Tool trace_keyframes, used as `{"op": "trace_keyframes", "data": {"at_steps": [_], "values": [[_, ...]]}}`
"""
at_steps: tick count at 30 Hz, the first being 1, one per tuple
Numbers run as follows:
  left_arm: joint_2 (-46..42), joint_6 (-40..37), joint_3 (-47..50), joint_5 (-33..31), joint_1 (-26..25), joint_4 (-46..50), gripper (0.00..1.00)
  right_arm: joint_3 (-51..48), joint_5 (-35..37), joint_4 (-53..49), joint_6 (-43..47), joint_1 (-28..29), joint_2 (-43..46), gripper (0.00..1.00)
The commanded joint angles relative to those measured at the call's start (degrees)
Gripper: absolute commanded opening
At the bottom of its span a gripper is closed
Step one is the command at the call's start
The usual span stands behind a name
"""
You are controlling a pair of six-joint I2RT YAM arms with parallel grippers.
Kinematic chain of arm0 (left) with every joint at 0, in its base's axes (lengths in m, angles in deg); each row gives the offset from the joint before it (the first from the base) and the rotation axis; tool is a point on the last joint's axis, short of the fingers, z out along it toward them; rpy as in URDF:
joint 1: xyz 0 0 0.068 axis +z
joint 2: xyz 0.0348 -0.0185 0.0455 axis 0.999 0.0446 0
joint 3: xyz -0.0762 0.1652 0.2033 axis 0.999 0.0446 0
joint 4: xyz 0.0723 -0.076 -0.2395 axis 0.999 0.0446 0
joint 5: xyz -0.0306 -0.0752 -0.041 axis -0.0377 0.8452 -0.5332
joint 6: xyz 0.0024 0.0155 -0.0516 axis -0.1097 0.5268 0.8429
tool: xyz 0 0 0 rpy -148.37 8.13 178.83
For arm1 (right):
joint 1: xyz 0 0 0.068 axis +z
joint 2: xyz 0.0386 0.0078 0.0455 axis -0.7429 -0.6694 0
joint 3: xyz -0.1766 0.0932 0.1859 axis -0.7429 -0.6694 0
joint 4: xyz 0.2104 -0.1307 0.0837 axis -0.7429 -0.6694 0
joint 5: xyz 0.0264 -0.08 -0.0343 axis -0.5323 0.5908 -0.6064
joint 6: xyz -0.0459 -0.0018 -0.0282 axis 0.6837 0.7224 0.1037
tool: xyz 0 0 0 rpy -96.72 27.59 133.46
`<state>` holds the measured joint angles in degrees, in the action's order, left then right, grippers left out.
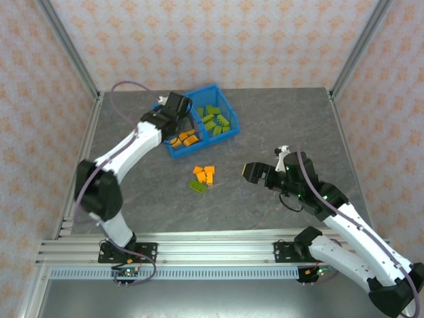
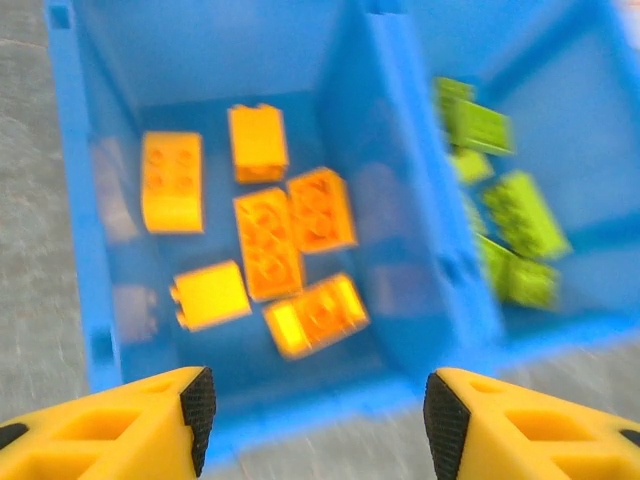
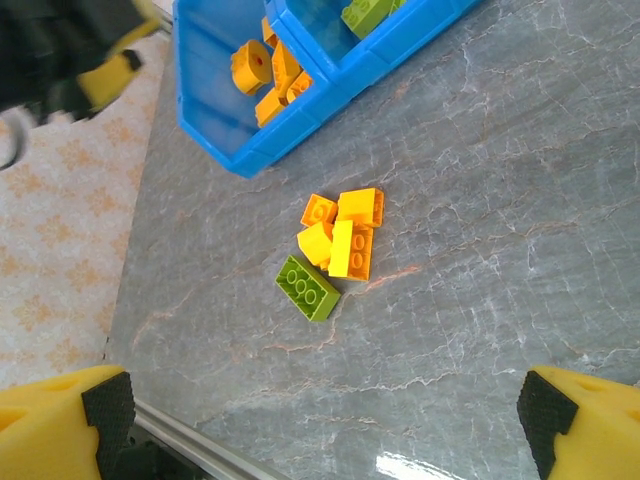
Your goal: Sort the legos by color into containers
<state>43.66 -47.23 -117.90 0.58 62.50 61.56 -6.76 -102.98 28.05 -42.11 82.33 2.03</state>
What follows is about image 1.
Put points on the round orange lego piece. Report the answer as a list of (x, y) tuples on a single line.
[(176, 141)]

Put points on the blue plastic bin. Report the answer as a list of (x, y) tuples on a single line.
[(208, 97), (185, 152)]

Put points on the small green lego brick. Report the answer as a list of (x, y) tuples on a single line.
[(226, 128)]

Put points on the dark green lego brick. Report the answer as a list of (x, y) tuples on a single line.
[(197, 186)]

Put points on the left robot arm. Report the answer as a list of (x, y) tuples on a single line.
[(132, 149)]

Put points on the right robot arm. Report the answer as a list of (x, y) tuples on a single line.
[(351, 232)]

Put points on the small orange lego brick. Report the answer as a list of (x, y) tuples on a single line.
[(197, 170), (202, 177)]

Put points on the small circuit board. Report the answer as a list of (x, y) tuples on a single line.
[(319, 272), (127, 272)]

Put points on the grey metal panel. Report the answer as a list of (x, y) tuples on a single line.
[(215, 301)]

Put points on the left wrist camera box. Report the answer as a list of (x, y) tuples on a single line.
[(161, 100)]

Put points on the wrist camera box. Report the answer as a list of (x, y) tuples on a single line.
[(281, 159), (161, 100)]

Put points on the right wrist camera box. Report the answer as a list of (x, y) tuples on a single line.
[(281, 159)]

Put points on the aluminium side rail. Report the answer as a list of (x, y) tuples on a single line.
[(89, 129), (342, 132)]

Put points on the wide aluminium mounting rail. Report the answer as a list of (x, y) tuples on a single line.
[(215, 251)]

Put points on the aluminium frame post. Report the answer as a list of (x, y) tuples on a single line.
[(359, 46), (69, 46), (31, 295)]

